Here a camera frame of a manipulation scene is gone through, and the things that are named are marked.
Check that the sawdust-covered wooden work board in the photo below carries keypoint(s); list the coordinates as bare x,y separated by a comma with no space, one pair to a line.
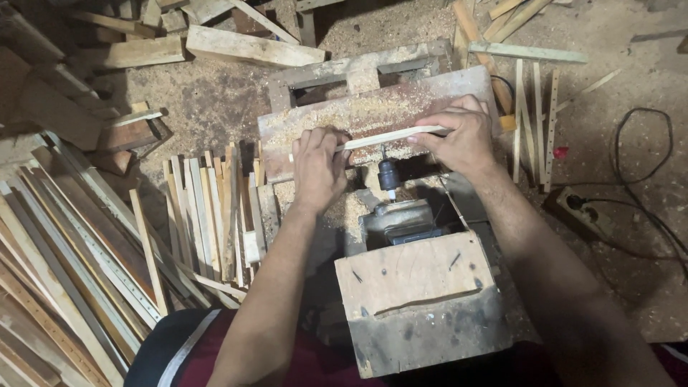
371,110

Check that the pile of long wooden slats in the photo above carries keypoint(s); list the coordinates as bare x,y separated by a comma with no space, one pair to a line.
70,269

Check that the person's left hand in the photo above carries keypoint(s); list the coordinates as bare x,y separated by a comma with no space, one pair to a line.
317,174

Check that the rough wooden frame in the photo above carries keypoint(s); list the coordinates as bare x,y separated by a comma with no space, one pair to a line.
349,67

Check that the worn wooden box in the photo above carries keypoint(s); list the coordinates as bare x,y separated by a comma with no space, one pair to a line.
419,301

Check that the small yellow wooden block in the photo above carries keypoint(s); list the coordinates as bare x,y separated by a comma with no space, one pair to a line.
507,123

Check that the thin metal rod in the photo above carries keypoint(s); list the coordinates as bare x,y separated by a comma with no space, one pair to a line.
456,207

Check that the thin pale wooden strip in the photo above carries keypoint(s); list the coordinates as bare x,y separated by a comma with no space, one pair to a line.
381,137

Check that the drilled wooden slat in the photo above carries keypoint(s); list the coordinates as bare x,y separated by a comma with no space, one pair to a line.
551,131
518,118

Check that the person's right hand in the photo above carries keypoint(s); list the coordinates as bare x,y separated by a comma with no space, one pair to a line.
465,140

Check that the heap of wooden blocks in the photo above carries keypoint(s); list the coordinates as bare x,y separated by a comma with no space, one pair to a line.
59,80

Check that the thin wooden sliver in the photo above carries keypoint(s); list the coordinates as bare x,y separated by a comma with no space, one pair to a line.
588,88

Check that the small red object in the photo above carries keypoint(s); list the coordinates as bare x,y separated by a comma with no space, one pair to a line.
561,152

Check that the bundle of short wooden slats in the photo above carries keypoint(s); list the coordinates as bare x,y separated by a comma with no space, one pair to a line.
215,215

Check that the thick pale wooden plank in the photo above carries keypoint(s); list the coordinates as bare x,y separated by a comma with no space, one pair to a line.
252,47

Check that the heap of wooden offcuts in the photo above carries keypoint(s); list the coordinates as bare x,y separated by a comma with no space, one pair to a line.
513,16

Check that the person's maroon and black shirt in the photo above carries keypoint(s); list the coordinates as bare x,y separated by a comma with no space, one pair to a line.
177,349

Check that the black drill chuck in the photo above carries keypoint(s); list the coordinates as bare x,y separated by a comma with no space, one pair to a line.
388,174

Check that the long greenish wooden slat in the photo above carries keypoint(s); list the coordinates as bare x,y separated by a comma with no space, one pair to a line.
529,52

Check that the dusty power strip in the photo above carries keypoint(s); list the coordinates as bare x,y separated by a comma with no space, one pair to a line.
583,212

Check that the grey electric motor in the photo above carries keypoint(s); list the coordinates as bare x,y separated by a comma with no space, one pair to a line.
400,223

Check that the orange-brown wooden plank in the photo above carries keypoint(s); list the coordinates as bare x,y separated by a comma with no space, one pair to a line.
481,51

